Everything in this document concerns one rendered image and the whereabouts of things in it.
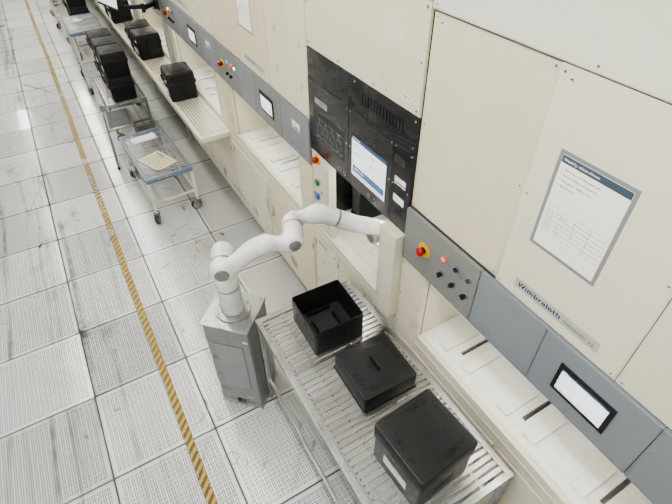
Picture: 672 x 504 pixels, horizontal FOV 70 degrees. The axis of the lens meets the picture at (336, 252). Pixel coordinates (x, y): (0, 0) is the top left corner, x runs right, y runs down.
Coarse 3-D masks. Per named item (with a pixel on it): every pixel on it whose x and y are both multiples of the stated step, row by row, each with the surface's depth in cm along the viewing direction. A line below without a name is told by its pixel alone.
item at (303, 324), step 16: (320, 288) 253; (336, 288) 260; (304, 304) 255; (320, 304) 262; (336, 304) 264; (352, 304) 248; (304, 320) 237; (320, 320) 256; (336, 320) 256; (352, 320) 237; (304, 336) 248; (320, 336) 231; (336, 336) 238; (352, 336) 246; (320, 352) 240
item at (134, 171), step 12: (144, 132) 475; (156, 132) 472; (144, 144) 455; (156, 144) 455; (168, 144) 456; (132, 156) 440; (180, 156) 439; (132, 168) 471; (168, 168) 424; (180, 168) 470; (144, 180) 412; (156, 180) 415; (192, 180) 436; (192, 204) 450; (156, 216) 433
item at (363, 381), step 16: (384, 336) 237; (352, 352) 230; (368, 352) 229; (384, 352) 229; (336, 368) 233; (352, 368) 223; (368, 368) 223; (384, 368) 223; (400, 368) 223; (352, 384) 219; (368, 384) 217; (384, 384) 217; (400, 384) 218; (368, 400) 211; (384, 400) 220
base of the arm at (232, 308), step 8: (224, 296) 247; (232, 296) 248; (240, 296) 254; (224, 304) 252; (232, 304) 252; (240, 304) 256; (248, 304) 265; (216, 312) 261; (224, 312) 258; (232, 312) 256; (240, 312) 259; (248, 312) 260; (224, 320) 256; (232, 320) 256; (240, 320) 257
